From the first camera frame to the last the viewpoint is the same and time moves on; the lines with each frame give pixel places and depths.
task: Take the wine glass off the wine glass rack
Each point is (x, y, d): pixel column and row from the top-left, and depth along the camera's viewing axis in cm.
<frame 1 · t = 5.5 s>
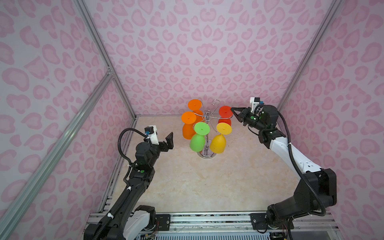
left hand: (164, 130, 76), fingers open
right hand: (232, 108, 74), fingers closed
chrome wine glass rack: (208, 116, 78), point 33 cm above the table
red plastic wine glass: (225, 112, 78), point 34 cm above the table
yellow plastic wine glass: (218, 142, 76), point 25 cm above the table
green plastic wine glass: (197, 141, 75), point 27 cm above the table
front orange plastic wine glass: (188, 119, 75), point 34 cm above the table
rear orange plastic wine glass: (196, 105, 82), point 34 cm above the table

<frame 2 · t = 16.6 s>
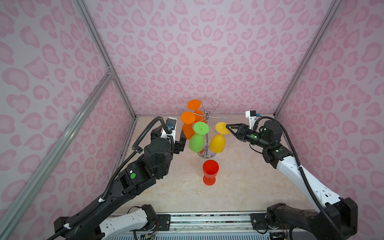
left hand: (171, 126, 59), fingers open
right hand: (228, 127, 68), fingers open
red plastic wine glass: (210, 168, 76), point 17 cm above the table
the other named things where they were.

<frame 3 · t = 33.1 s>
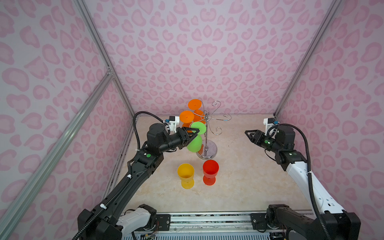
left hand: (199, 130, 64), fingers open
right hand: (248, 132, 76), fingers open
yellow plastic wine glass: (186, 172, 81), point 11 cm above the table
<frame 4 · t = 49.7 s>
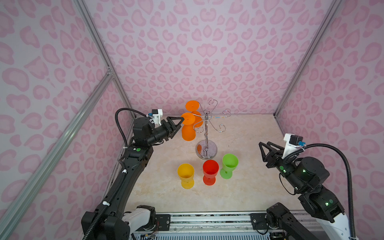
left hand: (183, 120, 67), fingers open
right hand: (262, 143, 60), fingers open
green plastic wine glass: (229, 163, 85), point 10 cm above the table
the other named things where they were.

